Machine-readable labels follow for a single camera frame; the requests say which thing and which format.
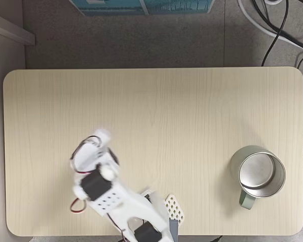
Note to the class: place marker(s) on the teal printed box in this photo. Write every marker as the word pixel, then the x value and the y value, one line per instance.
pixel 141 6

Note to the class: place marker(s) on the grey table clamp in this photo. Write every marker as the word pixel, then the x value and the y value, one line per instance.
pixel 174 228

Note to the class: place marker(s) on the grey shelf board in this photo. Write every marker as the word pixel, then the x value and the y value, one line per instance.
pixel 12 30

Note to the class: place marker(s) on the grey steel mug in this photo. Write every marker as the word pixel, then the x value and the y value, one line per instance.
pixel 261 174

